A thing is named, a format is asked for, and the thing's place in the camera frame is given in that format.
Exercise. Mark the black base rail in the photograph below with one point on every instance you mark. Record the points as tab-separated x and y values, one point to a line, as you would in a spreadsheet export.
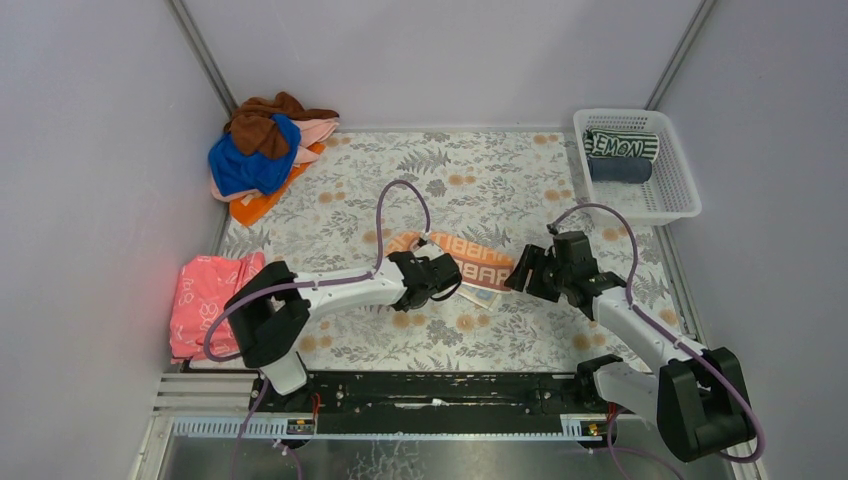
437	405

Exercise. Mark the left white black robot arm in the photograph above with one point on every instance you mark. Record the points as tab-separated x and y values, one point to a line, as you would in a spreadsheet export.
268	314

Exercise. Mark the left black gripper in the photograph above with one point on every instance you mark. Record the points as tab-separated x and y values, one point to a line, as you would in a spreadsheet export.
439	273

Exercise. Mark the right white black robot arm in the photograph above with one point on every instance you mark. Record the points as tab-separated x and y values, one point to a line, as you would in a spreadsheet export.
695	396

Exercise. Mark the dark blue rolled towel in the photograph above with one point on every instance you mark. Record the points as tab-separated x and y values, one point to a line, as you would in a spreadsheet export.
626	170

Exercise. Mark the white plastic basket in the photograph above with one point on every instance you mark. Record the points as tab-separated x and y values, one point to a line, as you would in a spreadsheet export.
669	195

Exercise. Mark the striped lemon rolled towel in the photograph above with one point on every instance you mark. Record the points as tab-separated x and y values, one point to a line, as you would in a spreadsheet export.
609	143

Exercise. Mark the floral table mat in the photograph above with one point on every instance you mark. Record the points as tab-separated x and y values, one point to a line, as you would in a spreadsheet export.
496	189

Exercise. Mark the orange blue rabbit towel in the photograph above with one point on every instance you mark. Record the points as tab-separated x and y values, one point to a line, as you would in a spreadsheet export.
484	270

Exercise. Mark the brown towel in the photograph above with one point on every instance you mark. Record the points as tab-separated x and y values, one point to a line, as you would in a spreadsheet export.
253	129

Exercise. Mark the pink patterned towel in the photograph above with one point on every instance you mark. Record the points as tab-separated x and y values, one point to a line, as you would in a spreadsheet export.
204	286

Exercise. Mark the light pink towel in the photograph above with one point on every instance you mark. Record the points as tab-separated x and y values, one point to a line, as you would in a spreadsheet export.
312	131

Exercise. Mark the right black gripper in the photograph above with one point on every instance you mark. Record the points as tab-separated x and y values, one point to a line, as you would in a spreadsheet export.
536	270

